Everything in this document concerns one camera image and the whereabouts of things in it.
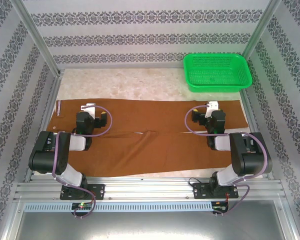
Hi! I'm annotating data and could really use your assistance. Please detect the brown long pants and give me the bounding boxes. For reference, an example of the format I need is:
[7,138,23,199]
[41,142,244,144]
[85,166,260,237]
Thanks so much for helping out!
[45,99,249,178]

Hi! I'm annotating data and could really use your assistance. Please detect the green plastic basket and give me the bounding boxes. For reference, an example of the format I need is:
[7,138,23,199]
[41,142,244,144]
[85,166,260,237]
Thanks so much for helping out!
[183,53,253,94]

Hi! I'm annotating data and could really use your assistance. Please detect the sheet metal panel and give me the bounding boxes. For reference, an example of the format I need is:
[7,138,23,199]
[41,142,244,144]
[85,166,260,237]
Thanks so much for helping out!
[0,199,299,240]

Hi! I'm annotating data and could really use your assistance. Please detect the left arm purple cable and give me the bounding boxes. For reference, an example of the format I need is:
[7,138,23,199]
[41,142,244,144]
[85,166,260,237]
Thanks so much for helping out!
[51,104,113,219]

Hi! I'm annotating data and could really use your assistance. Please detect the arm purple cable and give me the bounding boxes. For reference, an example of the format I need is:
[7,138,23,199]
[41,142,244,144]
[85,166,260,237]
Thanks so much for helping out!
[51,104,113,219]
[184,104,270,216]

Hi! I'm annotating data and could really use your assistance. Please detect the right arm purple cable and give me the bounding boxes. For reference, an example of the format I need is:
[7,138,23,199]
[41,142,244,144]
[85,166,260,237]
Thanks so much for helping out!
[184,104,270,216]

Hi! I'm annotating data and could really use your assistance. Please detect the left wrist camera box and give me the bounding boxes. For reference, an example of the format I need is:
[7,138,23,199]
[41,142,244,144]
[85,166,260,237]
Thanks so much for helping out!
[80,102,98,119]

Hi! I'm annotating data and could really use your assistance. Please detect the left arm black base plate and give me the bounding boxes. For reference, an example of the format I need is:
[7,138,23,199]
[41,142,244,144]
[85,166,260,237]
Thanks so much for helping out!
[59,183,106,201]

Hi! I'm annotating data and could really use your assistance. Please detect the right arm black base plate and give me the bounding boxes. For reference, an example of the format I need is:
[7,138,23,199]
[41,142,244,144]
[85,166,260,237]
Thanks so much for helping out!
[192,182,240,200]

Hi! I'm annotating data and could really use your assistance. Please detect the aluminium mounting rail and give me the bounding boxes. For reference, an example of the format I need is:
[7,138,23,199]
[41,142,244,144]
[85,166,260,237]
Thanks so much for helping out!
[13,174,286,204]

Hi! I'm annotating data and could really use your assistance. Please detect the slotted grey cable duct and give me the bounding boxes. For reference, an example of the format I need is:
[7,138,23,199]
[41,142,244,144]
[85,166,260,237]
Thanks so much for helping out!
[23,201,215,213]

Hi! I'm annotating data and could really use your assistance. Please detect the aluminium frame post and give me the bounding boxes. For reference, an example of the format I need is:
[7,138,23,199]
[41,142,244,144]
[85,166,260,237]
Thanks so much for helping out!
[10,0,61,76]
[240,0,283,61]

